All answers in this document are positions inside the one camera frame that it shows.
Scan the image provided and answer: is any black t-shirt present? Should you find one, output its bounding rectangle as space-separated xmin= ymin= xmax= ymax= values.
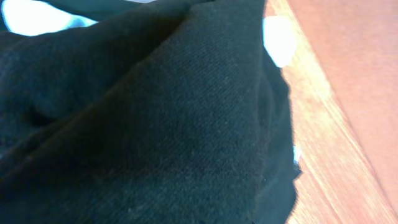
xmin=1 ymin=0 xmax=296 ymax=224

